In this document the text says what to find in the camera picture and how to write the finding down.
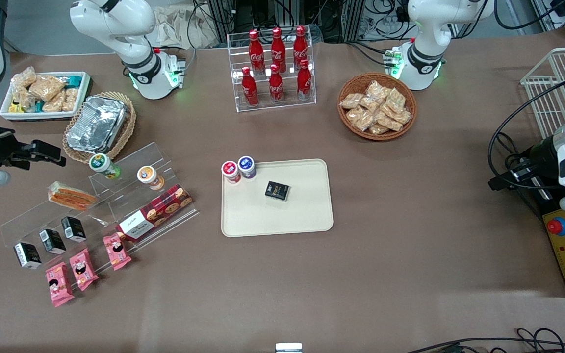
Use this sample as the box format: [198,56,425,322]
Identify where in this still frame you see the black floor cables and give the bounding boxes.
[404,327,565,353]

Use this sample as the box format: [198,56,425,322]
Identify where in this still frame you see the pink snack pack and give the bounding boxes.
[45,262,75,308]
[70,248,100,292]
[103,233,132,271]

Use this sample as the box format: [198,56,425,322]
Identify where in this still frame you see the black drink carton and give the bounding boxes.
[61,216,87,243]
[39,228,67,255]
[13,242,42,270]

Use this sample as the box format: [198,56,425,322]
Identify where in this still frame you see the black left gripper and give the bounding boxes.
[488,137,561,192]

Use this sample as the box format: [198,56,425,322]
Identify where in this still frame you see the small black box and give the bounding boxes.
[265,181,291,202]

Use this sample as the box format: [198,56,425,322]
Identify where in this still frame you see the red cola bottle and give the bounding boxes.
[297,60,313,101]
[248,29,265,75]
[270,27,287,74]
[293,25,309,70]
[268,64,285,104]
[241,67,260,107]

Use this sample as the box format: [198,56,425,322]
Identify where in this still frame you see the green lid cup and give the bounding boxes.
[89,153,122,180]

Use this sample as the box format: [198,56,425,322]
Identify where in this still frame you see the clear acrylic bottle rack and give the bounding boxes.
[227,28,317,114]

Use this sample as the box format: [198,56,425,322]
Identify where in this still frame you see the white wire basket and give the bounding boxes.
[520,47,565,141]

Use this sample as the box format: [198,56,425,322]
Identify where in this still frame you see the beige plastic tray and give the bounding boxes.
[221,158,334,238]

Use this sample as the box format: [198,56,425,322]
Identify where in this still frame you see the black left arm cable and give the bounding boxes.
[487,77,565,192]

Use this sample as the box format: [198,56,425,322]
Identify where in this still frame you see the orange lid cup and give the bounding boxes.
[137,166,165,191]

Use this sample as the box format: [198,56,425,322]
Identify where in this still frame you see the puffed rice snack bag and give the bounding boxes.
[28,75,66,101]
[12,66,37,89]
[62,88,80,112]
[42,91,66,113]
[13,88,36,111]

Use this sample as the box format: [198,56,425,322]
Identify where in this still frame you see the red plaid cookie box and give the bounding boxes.
[116,184,194,242]

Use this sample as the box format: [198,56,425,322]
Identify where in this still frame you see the red lid cup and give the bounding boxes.
[221,161,242,185]

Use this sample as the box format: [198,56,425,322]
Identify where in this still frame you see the blue lid cup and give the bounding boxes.
[237,156,257,180]

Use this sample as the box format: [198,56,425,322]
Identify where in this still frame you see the clear acrylic stepped shelf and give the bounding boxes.
[0,142,201,273]

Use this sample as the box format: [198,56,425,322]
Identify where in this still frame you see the oval wicker basket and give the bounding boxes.
[62,91,137,164]

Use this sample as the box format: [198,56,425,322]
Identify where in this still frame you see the beige crumpled cloth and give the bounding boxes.
[153,4,220,50]

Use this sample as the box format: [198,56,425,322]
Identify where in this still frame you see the white rectangular dish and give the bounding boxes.
[0,71,92,122]

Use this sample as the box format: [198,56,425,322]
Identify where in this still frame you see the triangle sandwich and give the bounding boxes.
[48,181,98,212]

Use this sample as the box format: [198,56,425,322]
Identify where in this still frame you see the round wicker basket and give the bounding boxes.
[337,73,418,142]

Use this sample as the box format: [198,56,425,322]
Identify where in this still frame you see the stacked foil trays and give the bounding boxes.
[66,95,128,153]

